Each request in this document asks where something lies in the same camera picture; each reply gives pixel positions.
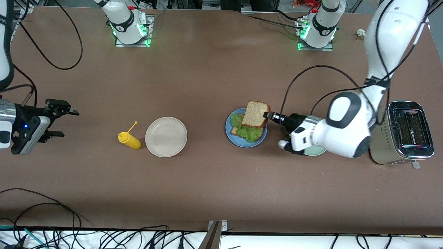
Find rounded brown bread slice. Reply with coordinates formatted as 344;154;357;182
241;100;271;129

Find green lettuce leaf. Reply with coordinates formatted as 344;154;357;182
230;112;265;143

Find yellow mustard squeeze bottle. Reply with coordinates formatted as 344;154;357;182
118;121;142;150

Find green round plate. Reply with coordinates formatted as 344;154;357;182
281;129;328;157

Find blue round plate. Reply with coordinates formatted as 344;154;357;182
225;108;268;148

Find beige round plate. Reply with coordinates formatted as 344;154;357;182
145;117;188;158

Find red package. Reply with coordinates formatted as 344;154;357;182
292;0;320;8

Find beige chrome toaster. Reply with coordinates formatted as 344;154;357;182
369;101;435;170

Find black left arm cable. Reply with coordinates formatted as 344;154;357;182
279;0;431;127

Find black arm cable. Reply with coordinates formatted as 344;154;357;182
0;0;84;108
279;0;431;127

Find black looping table cable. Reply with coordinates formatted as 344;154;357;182
0;188;82;230

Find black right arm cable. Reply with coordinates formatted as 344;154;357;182
0;0;84;108

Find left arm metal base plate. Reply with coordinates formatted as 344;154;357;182
297;17;334;52

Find aluminium frame profile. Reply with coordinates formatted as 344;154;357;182
10;0;34;42

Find black base supply cable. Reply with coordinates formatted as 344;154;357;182
242;10;305;30

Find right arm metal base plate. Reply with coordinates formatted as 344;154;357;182
114;15;154;47

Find teal cable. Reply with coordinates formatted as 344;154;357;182
0;225;47;249

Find metal table edge bracket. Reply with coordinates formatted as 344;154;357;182
201;220;228;249

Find tangled black cables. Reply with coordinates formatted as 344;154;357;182
52;225;194;249

